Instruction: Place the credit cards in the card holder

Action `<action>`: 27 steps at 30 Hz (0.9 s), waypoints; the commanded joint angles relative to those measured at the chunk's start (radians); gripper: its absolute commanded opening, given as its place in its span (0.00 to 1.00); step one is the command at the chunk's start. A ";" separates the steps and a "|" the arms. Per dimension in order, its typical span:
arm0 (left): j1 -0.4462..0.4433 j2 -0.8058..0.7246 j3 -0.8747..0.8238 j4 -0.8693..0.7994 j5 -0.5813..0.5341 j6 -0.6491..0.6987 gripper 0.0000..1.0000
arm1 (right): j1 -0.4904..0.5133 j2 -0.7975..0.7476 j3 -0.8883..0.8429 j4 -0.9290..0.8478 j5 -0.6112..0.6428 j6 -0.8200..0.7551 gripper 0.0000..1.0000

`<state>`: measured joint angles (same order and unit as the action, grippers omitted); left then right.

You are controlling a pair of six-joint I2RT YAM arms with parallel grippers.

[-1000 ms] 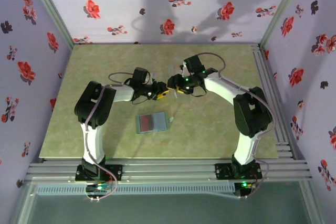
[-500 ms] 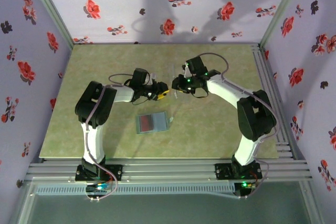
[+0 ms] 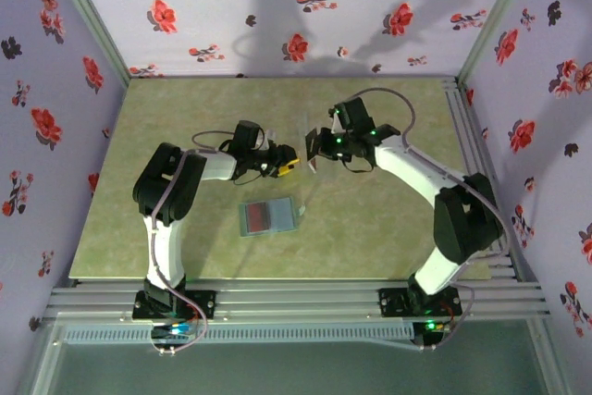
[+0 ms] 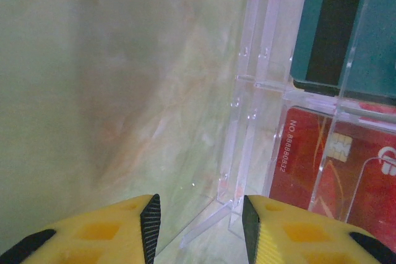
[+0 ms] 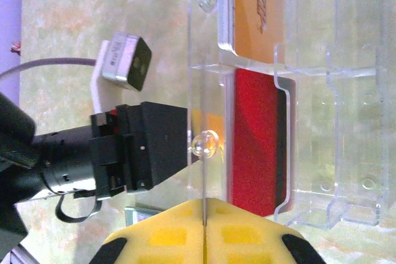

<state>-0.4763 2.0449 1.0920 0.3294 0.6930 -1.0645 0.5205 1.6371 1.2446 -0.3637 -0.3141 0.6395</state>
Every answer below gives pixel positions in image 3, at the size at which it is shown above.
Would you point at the aluminium frame bar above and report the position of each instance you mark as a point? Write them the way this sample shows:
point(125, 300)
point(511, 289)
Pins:
point(41, 358)
point(550, 358)

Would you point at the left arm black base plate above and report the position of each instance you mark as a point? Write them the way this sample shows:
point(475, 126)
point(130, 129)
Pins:
point(203, 302)

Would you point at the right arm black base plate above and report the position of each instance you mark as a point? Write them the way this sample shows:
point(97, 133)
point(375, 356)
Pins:
point(393, 302)

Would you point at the green leather card holder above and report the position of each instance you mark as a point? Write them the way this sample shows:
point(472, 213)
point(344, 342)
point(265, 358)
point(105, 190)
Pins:
point(279, 217)

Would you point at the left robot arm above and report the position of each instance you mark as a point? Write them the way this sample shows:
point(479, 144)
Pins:
point(166, 247)

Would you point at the red VIP card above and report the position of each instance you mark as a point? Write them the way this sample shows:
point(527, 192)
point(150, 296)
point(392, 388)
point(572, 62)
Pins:
point(256, 218)

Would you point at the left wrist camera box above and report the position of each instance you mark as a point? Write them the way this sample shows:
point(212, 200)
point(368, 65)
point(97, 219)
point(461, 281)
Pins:
point(270, 138)

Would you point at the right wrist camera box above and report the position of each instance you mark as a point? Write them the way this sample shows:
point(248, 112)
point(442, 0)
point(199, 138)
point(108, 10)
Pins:
point(335, 123)

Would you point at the aluminium frame rail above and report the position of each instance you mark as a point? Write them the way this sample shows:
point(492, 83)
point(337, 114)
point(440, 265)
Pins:
point(455, 99)
point(296, 298)

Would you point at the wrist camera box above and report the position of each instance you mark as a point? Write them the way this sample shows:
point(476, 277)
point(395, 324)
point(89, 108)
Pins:
point(270, 138)
point(335, 123)

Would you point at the aluminium frame post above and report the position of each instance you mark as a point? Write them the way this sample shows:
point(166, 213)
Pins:
point(495, 16)
point(94, 25)

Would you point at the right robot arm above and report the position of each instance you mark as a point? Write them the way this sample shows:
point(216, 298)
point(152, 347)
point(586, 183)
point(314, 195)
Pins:
point(407, 166)

